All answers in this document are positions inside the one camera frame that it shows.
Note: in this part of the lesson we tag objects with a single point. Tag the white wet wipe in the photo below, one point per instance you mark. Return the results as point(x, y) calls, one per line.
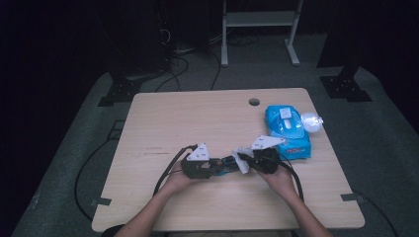
point(243, 167)

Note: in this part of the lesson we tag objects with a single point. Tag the clear plastic lid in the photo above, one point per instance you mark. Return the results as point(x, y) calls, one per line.
point(311, 122)

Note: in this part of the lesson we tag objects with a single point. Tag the black stand base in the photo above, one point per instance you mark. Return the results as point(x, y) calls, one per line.
point(120, 92)
point(344, 87)

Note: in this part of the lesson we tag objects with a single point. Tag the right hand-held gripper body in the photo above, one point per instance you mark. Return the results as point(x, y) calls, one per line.
point(267, 161)

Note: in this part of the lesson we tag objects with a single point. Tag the blue wet wipe pack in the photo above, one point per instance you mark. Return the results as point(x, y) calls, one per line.
point(296, 149)

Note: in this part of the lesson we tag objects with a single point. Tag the person's right hand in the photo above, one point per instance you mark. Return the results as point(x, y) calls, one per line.
point(281, 182)

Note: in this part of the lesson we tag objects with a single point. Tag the white metal stand frame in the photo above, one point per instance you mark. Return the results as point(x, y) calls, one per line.
point(258, 18)

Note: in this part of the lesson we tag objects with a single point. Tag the person's left hand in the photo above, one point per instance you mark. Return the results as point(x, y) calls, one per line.
point(176, 182)

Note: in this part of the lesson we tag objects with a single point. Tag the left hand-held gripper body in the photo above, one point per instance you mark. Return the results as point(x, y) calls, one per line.
point(197, 169)

